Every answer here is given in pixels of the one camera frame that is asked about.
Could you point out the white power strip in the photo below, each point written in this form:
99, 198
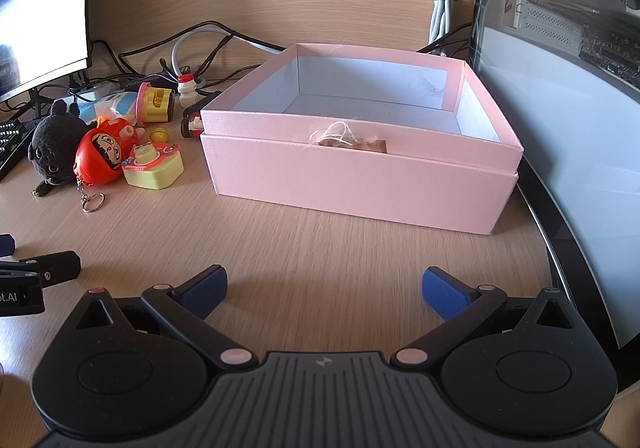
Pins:
97, 91

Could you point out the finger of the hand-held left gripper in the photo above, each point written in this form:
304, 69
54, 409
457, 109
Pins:
6, 245
57, 267

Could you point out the wooden desktop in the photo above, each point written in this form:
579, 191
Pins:
300, 248

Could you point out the small white bottle red cap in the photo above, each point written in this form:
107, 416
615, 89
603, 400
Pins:
187, 93

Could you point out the computer monitor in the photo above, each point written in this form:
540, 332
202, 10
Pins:
40, 3

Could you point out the black keyboard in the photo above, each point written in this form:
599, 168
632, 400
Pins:
9, 148

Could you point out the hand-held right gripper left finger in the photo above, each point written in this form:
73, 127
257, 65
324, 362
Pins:
206, 288

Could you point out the small yellow toy piece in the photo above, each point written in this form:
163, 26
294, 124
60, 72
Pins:
160, 135

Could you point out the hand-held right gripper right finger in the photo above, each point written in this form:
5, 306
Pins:
445, 295

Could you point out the red white wind-up toy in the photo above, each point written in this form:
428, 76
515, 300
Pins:
192, 126

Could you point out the black plush toy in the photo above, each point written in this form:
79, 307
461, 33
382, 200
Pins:
55, 153

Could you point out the pink cardboard box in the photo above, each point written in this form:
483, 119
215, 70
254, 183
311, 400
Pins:
350, 178

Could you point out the yellow pink figure toy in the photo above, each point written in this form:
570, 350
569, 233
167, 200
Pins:
157, 106

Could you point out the blue white wet wipes packet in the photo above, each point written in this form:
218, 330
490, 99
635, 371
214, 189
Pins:
112, 106

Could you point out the glass-sided computer case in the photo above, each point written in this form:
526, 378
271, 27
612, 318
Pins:
560, 103

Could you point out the black foam cylinder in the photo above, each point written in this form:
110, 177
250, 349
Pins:
207, 101

